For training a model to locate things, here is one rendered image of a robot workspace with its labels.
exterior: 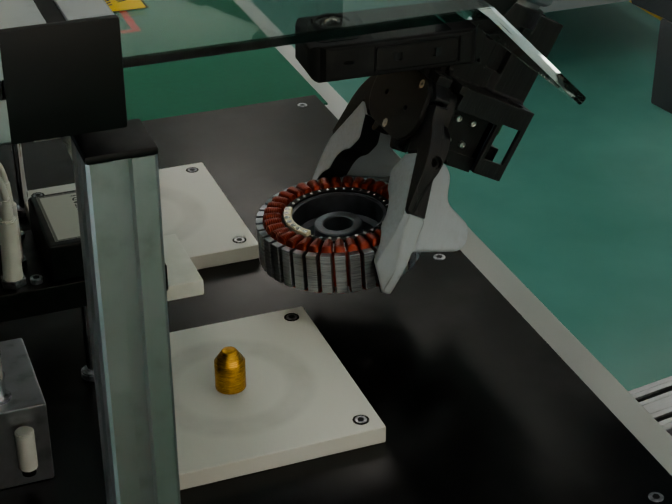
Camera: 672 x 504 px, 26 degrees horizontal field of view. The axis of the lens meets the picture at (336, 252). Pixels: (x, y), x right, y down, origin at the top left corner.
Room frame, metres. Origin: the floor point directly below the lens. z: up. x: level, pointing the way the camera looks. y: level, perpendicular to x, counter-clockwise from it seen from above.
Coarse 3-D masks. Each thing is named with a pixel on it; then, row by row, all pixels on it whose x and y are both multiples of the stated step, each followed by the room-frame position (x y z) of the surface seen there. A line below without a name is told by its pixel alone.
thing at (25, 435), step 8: (16, 432) 0.67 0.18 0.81; (24, 432) 0.67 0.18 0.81; (32, 432) 0.67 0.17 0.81; (16, 440) 0.66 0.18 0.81; (24, 440) 0.66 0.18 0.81; (32, 440) 0.67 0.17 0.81; (16, 448) 0.67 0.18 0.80; (24, 448) 0.66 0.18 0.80; (32, 448) 0.66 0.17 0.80; (24, 456) 0.66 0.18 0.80; (32, 456) 0.66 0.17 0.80; (24, 464) 0.66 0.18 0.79; (32, 464) 0.66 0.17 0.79; (24, 472) 0.66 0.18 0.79; (32, 472) 0.66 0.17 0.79
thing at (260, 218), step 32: (288, 192) 0.90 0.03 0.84; (320, 192) 0.91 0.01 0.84; (352, 192) 0.91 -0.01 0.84; (384, 192) 0.90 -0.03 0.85; (256, 224) 0.87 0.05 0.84; (288, 224) 0.86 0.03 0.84; (320, 224) 0.87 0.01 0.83; (352, 224) 0.88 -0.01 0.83; (288, 256) 0.83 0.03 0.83; (320, 256) 0.82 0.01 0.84; (352, 256) 0.82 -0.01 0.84; (416, 256) 0.85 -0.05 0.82; (320, 288) 0.83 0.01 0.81; (352, 288) 0.82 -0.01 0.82
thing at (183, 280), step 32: (64, 192) 0.75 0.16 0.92; (32, 224) 0.74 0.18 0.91; (64, 224) 0.71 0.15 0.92; (0, 256) 0.72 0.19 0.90; (32, 256) 0.72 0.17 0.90; (64, 256) 0.69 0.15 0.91; (0, 288) 0.68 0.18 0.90; (32, 288) 0.68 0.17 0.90; (64, 288) 0.69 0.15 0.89; (192, 288) 0.72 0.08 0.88; (0, 320) 0.67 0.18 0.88; (0, 384) 0.68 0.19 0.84
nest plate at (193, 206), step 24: (168, 168) 1.07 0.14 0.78; (192, 168) 1.07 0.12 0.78; (48, 192) 1.02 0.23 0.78; (168, 192) 1.02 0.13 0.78; (192, 192) 1.02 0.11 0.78; (216, 192) 1.02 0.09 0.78; (168, 216) 0.98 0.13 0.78; (192, 216) 0.98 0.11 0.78; (216, 216) 0.98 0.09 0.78; (192, 240) 0.95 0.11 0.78; (216, 240) 0.95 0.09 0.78; (240, 240) 0.94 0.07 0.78; (216, 264) 0.93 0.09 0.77
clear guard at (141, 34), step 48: (144, 0) 0.68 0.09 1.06; (192, 0) 0.68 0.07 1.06; (240, 0) 0.68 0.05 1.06; (288, 0) 0.68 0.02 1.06; (336, 0) 0.68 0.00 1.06; (384, 0) 0.68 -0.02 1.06; (432, 0) 0.68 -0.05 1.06; (480, 0) 0.68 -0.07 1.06; (144, 48) 0.61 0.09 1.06; (192, 48) 0.61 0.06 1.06; (240, 48) 0.62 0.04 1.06; (528, 48) 0.67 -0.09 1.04; (576, 96) 0.68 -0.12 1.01
